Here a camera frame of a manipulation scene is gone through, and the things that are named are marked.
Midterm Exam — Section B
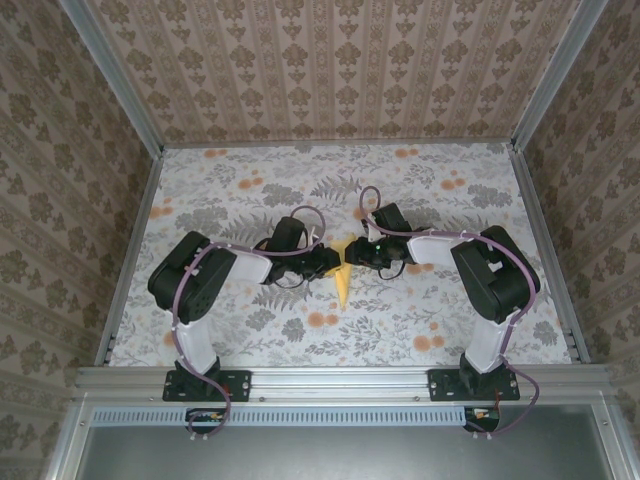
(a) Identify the yellow paper sheet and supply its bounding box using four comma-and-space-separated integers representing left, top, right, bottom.
327, 237, 357, 310

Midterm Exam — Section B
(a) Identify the grey metal sheet panel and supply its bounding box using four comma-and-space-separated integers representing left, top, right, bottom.
74, 403, 621, 480

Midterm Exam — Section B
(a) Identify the floral patterned table cover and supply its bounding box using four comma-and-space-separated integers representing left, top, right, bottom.
107, 144, 576, 369

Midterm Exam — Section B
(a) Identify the right gripper thin black cable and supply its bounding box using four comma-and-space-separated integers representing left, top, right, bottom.
376, 258, 407, 282

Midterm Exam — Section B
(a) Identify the gripper thin black cable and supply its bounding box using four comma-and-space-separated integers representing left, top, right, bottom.
376, 258, 407, 282
271, 271, 312, 291

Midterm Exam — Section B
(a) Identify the left gripper thin black cable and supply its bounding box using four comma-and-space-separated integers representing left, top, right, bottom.
271, 271, 312, 291

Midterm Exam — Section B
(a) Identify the aluminium back rail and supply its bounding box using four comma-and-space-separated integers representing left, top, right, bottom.
162, 140, 516, 150

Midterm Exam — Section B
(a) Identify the aluminium front frame rail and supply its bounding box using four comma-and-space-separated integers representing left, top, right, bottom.
74, 364, 614, 401

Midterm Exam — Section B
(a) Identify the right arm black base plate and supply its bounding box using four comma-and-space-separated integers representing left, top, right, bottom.
428, 368, 521, 403

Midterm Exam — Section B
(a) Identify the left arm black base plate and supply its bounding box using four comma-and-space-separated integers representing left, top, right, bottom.
162, 368, 253, 403

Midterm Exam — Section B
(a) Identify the grey slotted cable duct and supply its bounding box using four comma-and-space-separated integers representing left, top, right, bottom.
92, 405, 471, 427

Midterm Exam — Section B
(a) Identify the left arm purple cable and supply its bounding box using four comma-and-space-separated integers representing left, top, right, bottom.
169, 205, 329, 445

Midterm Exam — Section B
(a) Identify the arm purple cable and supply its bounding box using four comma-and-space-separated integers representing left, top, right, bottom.
358, 185, 544, 442
169, 205, 329, 445

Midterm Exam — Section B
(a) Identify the aluminium side rail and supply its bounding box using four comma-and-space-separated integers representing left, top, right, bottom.
507, 142, 591, 364
94, 147, 166, 366

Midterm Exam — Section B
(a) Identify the black cable junction box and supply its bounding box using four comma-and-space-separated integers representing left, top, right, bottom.
462, 405, 502, 433

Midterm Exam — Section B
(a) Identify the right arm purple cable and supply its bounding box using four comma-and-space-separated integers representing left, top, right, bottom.
358, 185, 544, 442

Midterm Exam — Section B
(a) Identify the aluminium frame post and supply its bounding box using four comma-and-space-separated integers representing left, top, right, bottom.
57, 0, 166, 156
509, 0, 611, 151

